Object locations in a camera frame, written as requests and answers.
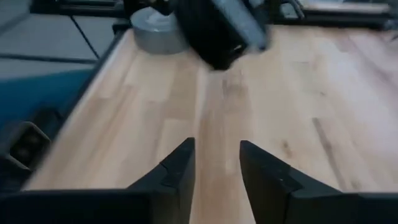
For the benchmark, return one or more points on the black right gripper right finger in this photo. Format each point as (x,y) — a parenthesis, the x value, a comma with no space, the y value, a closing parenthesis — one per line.
(311,208)

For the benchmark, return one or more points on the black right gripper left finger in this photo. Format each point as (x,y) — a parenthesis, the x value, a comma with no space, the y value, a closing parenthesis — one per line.
(109,205)

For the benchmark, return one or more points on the person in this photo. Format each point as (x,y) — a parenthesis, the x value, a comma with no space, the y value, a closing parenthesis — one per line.
(37,93)

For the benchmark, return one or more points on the grey duct tape roll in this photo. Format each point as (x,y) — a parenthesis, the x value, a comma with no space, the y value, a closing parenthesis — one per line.
(155,37)

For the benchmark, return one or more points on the small black camera box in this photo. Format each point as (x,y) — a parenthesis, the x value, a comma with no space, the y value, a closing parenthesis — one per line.
(25,146)

